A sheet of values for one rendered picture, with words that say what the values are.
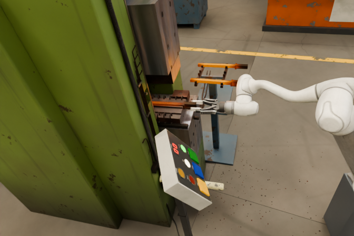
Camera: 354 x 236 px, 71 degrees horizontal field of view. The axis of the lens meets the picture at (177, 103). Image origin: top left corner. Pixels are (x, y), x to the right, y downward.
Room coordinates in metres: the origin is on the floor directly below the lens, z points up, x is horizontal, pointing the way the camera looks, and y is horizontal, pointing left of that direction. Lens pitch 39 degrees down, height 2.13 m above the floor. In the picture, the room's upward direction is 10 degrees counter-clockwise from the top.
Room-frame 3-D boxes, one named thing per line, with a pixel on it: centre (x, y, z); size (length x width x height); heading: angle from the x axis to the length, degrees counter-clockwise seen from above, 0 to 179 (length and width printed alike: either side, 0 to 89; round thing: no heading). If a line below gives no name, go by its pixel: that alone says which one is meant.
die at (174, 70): (1.41, 0.16, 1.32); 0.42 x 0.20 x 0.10; 70
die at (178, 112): (1.41, 0.16, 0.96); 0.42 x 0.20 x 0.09; 70
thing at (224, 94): (1.75, -0.33, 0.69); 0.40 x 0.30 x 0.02; 157
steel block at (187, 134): (1.47, 0.15, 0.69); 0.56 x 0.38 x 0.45; 70
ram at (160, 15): (1.45, 0.15, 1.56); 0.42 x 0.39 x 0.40; 70
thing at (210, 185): (0.98, 0.00, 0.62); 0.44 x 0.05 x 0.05; 70
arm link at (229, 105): (1.25, -0.34, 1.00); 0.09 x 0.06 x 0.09; 160
